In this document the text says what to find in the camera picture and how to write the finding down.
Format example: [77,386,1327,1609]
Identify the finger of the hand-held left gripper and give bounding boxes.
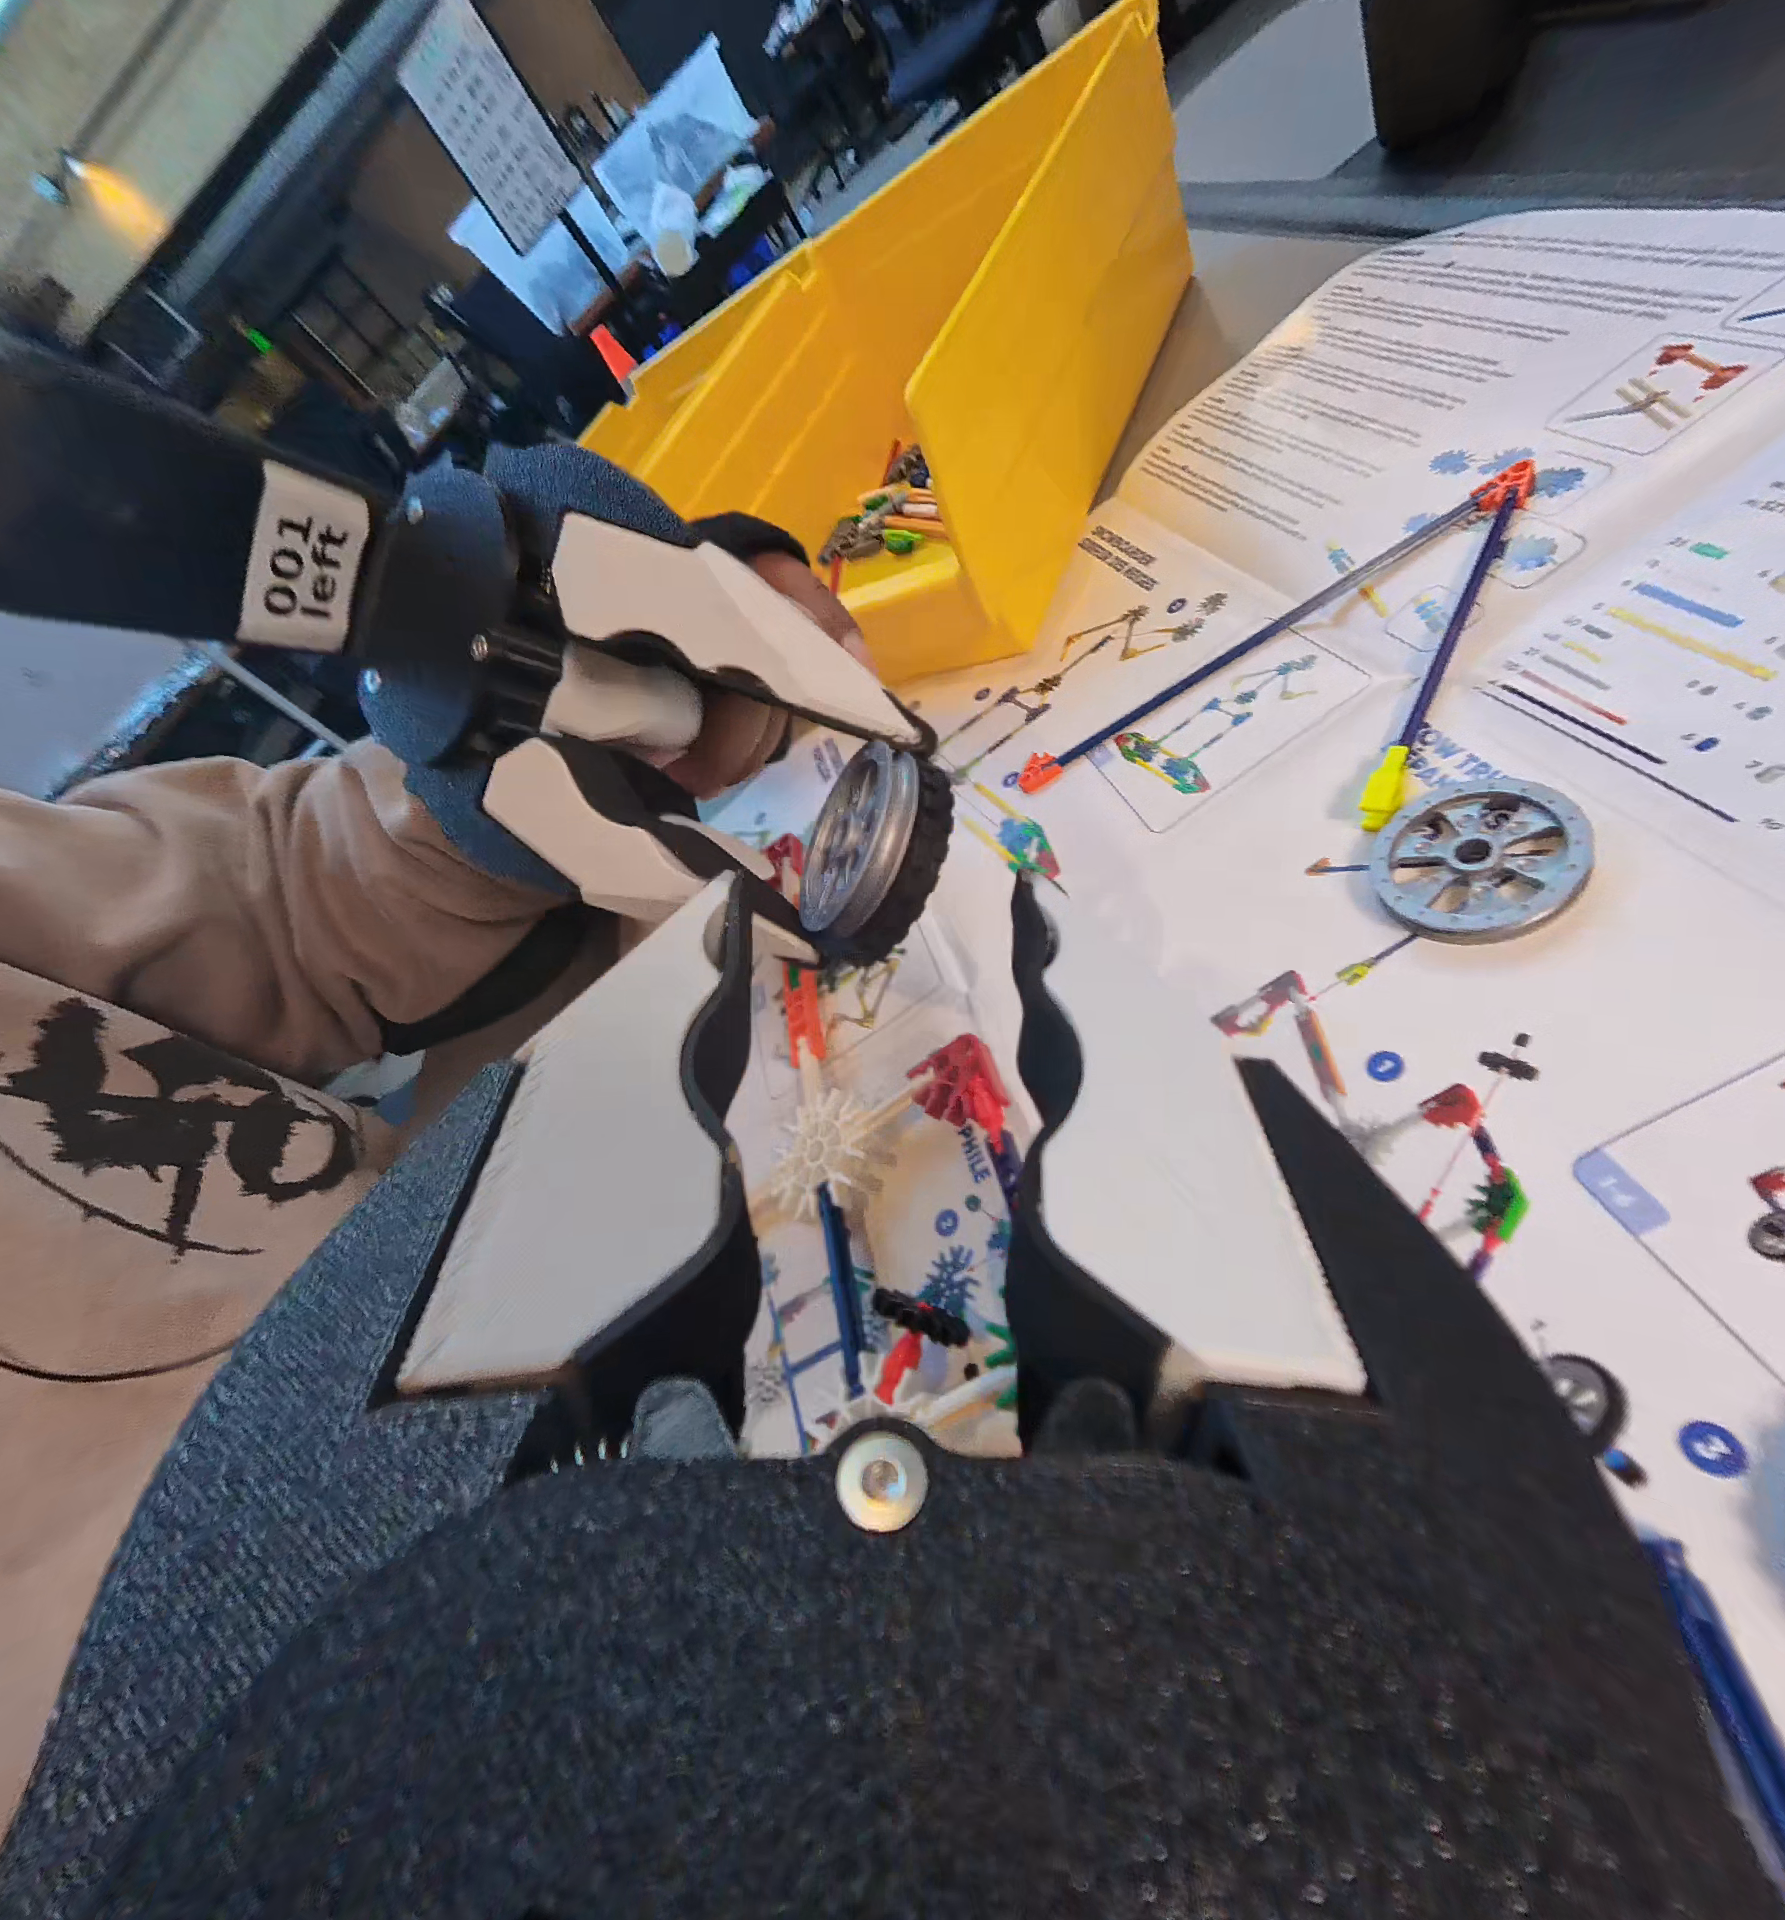
[547,510,924,750]
[488,729,820,963]

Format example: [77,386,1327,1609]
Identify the black power adapter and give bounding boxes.
[1361,0,1532,152]

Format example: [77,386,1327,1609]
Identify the colourful rod and connector model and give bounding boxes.
[748,833,1040,1448]

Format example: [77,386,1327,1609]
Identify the person's left forearm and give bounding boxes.
[0,750,638,1089]

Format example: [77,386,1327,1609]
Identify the parts list instruction sheet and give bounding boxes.
[1492,389,1785,886]

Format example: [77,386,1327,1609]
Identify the yellow plastic parts bin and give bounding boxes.
[579,0,1195,686]

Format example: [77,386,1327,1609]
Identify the pile of colourful construction pieces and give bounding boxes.
[820,445,952,585]

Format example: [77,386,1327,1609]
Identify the person's left hand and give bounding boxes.
[670,690,841,805]

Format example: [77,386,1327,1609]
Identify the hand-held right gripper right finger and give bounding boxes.
[1006,871,1375,1456]

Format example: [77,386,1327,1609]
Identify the person in beige hoodie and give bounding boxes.
[0,932,535,1920]

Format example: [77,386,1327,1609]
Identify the black rubber tyre ring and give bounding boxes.
[808,734,960,968]

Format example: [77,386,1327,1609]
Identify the thick blue plastic rod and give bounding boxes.
[1637,1531,1785,1920]

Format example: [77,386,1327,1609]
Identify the blue rods with small connectors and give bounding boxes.
[1014,458,1545,836]

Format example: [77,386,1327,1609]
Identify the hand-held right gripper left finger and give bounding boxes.
[382,871,764,1456]

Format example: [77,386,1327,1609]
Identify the large fold-out instruction sheet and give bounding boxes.
[700,203,1785,1920]

